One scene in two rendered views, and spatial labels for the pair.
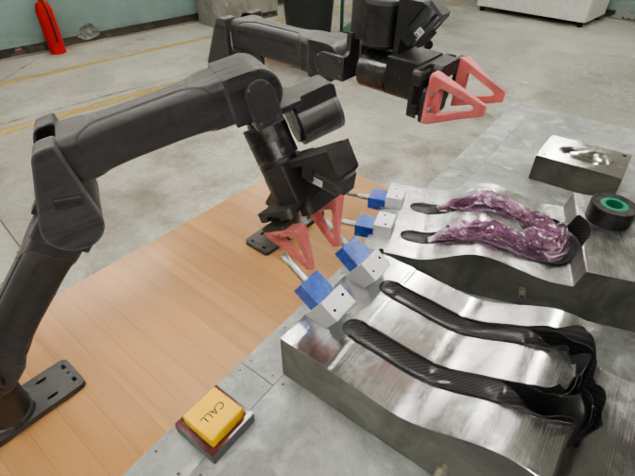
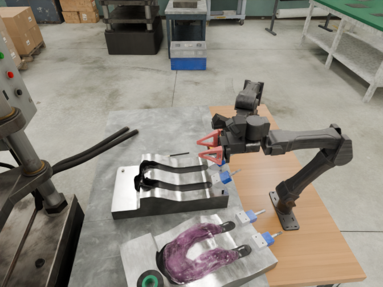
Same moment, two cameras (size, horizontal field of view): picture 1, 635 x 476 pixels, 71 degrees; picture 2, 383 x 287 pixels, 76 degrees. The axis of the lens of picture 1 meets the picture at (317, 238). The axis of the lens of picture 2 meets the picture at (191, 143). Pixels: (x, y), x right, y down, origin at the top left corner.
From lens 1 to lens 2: 1.23 m
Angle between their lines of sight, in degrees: 91
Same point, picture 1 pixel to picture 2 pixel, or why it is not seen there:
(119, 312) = not seen: hidden behind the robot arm
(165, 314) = (260, 158)
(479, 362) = (167, 175)
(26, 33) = not seen: outside the picture
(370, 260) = (217, 176)
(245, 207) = (312, 207)
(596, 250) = (150, 250)
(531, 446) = (147, 157)
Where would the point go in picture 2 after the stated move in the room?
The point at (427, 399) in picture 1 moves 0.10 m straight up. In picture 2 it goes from (174, 164) to (173, 148)
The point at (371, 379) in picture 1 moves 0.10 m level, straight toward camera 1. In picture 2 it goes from (189, 160) to (179, 149)
